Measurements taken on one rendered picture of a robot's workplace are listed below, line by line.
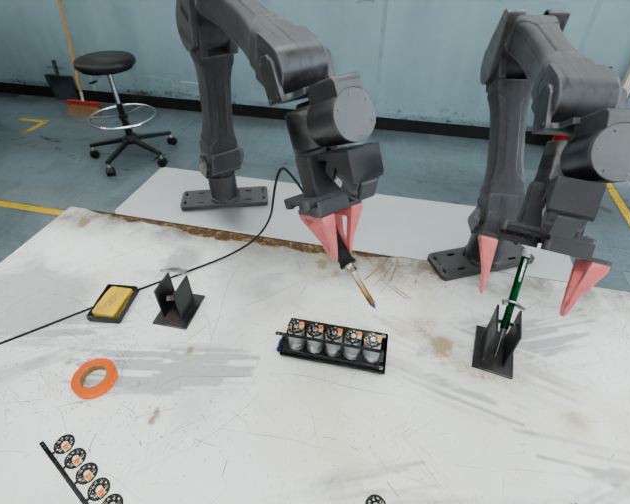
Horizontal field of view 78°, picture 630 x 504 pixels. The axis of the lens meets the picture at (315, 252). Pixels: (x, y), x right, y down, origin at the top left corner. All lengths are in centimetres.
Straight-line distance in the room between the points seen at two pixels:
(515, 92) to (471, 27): 225
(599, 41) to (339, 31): 160
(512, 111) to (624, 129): 29
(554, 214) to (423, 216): 48
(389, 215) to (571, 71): 46
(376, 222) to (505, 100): 34
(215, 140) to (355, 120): 43
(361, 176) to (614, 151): 25
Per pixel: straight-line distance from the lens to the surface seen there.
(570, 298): 57
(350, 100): 44
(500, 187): 72
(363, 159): 44
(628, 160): 50
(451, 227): 90
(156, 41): 361
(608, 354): 77
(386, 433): 57
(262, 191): 95
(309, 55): 51
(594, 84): 57
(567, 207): 47
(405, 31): 300
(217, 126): 80
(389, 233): 84
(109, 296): 77
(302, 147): 50
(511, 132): 75
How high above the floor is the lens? 127
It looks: 41 degrees down
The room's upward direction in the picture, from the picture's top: straight up
